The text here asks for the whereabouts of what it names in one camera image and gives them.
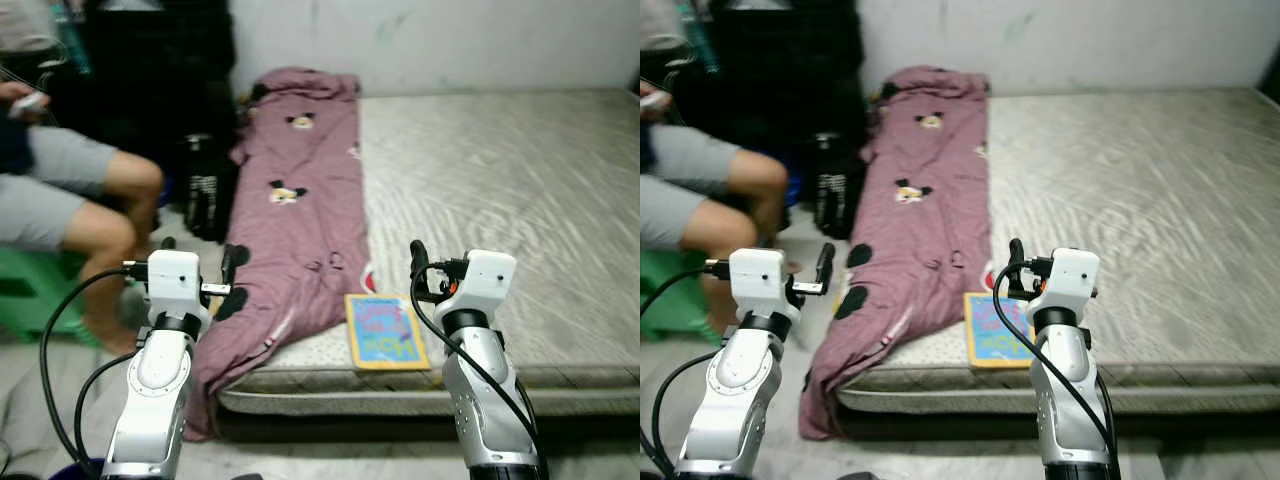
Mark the colourful children's book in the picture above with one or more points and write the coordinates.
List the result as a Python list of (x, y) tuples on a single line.
[(385, 335), (995, 335)]

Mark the blue cloth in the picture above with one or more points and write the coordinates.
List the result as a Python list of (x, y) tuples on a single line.
[(792, 186), (172, 188)]

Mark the green plastic stool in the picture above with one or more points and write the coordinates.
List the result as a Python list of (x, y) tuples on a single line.
[(665, 295), (30, 290)]

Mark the grey quilted mattress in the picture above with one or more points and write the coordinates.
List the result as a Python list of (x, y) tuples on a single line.
[(500, 180), (1130, 180)]

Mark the person in grey shorts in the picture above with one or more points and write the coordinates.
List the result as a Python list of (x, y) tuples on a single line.
[(40, 190), (680, 160)]

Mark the pink cartoon print blanket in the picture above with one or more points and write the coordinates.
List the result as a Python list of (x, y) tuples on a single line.
[(925, 160), (300, 160)]

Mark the black clothes pile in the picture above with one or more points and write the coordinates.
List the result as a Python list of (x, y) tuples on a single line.
[(150, 70), (780, 70)]

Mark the white handheld controller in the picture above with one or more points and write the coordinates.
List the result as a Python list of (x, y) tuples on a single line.
[(30, 103), (655, 99)]

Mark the teal hanging cloth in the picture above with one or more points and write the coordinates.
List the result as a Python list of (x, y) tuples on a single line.
[(697, 40), (72, 40)]

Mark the grey hanging garment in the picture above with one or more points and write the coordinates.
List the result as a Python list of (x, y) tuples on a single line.
[(28, 22), (662, 22)]

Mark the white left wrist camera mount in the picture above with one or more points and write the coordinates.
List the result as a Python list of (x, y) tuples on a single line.
[(755, 273), (172, 275)]

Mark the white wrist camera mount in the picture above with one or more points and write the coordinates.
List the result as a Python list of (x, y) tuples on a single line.
[(488, 275), (755, 273), (1072, 272), (172, 275)]

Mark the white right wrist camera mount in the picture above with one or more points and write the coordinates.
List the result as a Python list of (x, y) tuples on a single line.
[(488, 275), (1072, 272)]

